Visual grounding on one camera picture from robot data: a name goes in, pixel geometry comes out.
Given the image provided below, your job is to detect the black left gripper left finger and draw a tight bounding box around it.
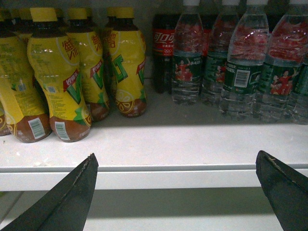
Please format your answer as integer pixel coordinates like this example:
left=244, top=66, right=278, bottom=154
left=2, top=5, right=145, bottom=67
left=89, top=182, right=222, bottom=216
left=2, top=154, right=99, bottom=231

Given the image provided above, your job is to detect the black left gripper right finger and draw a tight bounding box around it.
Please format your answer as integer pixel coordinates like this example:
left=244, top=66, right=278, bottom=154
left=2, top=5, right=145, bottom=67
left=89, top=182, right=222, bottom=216
left=256, top=151, right=308, bottom=231

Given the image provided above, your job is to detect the clear water bottle players label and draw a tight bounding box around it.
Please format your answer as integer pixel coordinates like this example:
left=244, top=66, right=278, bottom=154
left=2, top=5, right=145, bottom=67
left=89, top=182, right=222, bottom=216
left=253, top=0, right=308, bottom=123

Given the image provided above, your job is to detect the white metal shelf board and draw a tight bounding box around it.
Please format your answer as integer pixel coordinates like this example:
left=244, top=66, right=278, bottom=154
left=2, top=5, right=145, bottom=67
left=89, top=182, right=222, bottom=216
left=0, top=84, right=308, bottom=191

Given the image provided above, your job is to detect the clear water bottle far right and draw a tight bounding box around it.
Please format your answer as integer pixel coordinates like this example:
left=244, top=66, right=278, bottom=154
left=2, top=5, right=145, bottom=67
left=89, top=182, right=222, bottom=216
left=288, top=54, right=308, bottom=125

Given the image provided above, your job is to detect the clear water bottle barcode label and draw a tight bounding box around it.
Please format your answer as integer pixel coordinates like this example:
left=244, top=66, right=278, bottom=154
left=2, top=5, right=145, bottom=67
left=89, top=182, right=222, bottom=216
left=219, top=0, right=269, bottom=120

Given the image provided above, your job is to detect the clear water bottle green label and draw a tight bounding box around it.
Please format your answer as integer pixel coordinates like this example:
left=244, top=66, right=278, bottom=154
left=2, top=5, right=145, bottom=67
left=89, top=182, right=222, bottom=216
left=171, top=0, right=204, bottom=105

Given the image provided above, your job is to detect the yellow lemon tea bottle edge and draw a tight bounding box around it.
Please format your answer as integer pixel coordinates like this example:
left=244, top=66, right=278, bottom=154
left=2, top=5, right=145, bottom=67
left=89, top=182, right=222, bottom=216
left=0, top=104, right=11, bottom=136

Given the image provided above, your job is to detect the yellow lemon tea bottle left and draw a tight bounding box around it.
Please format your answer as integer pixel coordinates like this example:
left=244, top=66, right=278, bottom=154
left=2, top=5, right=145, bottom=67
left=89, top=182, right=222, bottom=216
left=0, top=13, right=51, bottom=143

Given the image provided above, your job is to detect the yellow lemon tea bottle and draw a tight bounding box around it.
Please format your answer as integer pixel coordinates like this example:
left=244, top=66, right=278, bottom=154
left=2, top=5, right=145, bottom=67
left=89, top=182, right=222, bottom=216
left=0, top=13, right=51, bottom=143
left=27, top=7, right=91, bottom=142
left=67, top=8, right=110, bottom=122
left=108, top=7, right=147, bottom=118

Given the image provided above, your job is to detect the yellow lemon tea bottle front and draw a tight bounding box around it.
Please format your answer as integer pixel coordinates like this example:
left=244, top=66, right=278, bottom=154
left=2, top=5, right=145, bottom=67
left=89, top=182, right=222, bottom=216
left=27, top=7, right=91, bottom=142

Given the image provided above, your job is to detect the yellow lemon tea bottle middle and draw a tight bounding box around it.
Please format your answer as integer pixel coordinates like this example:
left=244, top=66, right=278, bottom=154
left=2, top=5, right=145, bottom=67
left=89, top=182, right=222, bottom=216
left=67, top=8, right=110, bottom=122

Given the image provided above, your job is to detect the yellow lemon tea bottle right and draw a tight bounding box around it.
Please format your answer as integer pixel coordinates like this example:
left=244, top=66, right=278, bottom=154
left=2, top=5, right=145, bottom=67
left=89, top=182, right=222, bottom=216
left=108, top=7, right=147, bottom=118

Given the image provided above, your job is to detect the dark cola bottle red label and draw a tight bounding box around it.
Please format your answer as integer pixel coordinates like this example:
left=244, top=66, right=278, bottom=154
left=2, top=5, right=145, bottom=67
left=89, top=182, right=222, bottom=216
left=152, top=13, right=180, bottom=93

